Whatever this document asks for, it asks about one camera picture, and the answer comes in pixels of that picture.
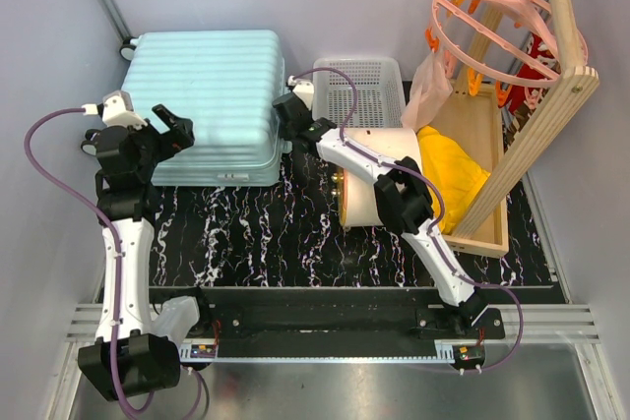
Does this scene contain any white perforated plastic basket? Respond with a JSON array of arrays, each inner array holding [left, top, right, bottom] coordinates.
[[313, 57, 406, 128]]

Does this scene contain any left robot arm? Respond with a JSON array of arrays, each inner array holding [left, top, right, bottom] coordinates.
[[78, 104, 213, 401]]

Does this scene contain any yellow cloth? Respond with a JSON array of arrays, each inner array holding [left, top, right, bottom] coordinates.
[[416, 126, 490, 234]]

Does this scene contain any wooden hanger rack frame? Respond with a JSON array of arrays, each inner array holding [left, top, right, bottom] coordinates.
[[432, 0, 599, 238]]

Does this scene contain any translucent pink plastic bag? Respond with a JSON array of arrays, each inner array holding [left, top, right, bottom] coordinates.
[[402, 51, 453, 132]]

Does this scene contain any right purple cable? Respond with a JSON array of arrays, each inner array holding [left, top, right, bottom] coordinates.
[[288, 65, 524, 376]]

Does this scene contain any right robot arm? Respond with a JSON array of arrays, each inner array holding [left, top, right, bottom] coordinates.
[[272, 92, 488, 338]]

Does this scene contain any purple cable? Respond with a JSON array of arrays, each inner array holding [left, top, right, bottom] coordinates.
[[24, 105, 213, 416], [288, 65, 524, 376]]

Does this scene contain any light blue hard-shell suitcase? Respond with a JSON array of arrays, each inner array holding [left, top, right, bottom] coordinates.
[[121, 30, 290, 187]]

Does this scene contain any white round drum box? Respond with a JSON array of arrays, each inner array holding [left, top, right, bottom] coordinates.
[[332, 126, 424, 232]]

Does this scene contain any red cloth item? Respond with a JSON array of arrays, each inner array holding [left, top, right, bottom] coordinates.
[[495, 33, 557, 114]]

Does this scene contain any black marble pattern mat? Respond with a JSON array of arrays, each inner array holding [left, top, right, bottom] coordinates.
[[97, 79, 567, 290]]

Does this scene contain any pink round clip hanger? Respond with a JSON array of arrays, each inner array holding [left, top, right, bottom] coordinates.
[[426, 0, 589, 95]]

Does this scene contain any wooden tray base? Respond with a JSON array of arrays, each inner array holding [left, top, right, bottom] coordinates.
[[430, 84, 509, 259]]

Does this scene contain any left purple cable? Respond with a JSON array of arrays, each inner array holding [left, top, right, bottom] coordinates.
[[24, 105, 213, 416]]

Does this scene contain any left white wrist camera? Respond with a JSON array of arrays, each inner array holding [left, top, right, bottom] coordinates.
[[82, 90, 149, 130]]

